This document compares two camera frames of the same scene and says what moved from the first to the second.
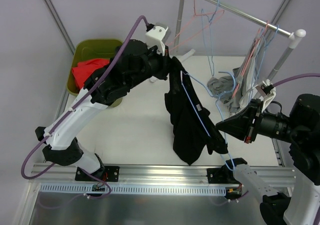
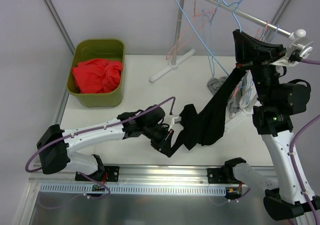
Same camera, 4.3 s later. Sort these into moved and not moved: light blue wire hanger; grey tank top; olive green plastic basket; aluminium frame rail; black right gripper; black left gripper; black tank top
Moved: black tank top; black right gripper; black left gripper
Not moved: light blue wire hanger; olive green plastic basket; grey tank top; aluminium frame rail
